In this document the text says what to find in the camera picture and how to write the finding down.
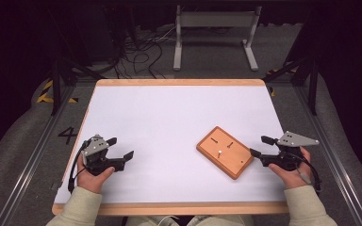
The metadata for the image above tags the aluminium floor rail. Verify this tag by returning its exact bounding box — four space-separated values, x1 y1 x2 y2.
294 84 362 226
0 84 77 226

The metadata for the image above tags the yellow black hazard tape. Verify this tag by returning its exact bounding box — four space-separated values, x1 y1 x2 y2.
36 79 79 105
266 67 300 98

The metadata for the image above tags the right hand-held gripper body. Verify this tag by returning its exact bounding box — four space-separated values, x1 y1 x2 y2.
259 130 321 172

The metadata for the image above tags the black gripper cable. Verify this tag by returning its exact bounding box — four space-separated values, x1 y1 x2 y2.
290 152 323 193
67 140 90 194

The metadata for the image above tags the grey metal stand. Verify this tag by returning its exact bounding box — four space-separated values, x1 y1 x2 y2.
173 4 263 73

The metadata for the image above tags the person's left hand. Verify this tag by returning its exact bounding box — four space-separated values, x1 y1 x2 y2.
76 153 116 194

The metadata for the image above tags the bundle of floor cables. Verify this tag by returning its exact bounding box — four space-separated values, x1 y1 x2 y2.
107 26 177 80

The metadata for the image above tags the person's right hand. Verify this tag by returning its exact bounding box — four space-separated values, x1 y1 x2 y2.
268 147 313 190

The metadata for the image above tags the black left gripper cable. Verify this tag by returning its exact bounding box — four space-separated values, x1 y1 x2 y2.
67 140 90 194

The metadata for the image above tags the wooden photo frame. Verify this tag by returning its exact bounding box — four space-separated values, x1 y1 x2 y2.
196 125 255 181

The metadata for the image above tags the grey cable plug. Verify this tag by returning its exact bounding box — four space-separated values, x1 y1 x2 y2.
298 170 313 186

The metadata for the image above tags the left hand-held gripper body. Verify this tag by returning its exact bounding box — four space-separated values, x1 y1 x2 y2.
81 134 121 176

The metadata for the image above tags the black metal stand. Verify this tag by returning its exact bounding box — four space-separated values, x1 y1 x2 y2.
48 56 106 116
262 56 321 116

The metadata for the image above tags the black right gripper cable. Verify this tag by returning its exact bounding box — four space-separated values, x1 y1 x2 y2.
290 152 323 193

